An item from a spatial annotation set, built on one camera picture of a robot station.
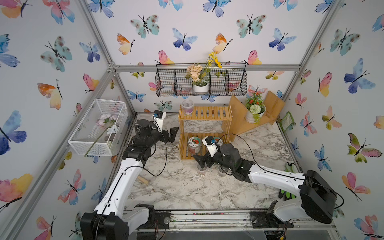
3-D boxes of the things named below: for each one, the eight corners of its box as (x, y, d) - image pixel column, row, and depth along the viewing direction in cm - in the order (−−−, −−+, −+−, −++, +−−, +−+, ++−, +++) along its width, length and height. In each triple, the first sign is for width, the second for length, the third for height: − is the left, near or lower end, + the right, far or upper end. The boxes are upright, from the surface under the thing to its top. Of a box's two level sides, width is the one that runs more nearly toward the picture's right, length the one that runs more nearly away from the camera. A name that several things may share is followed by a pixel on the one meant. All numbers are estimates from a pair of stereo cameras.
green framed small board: (282, 130, 114) (288, 121, 107) (278, 119, 121) (283, 111, 113) (289, 130, 114) (295, 121, 107) (284, 119, 121) (290, 111, 113)
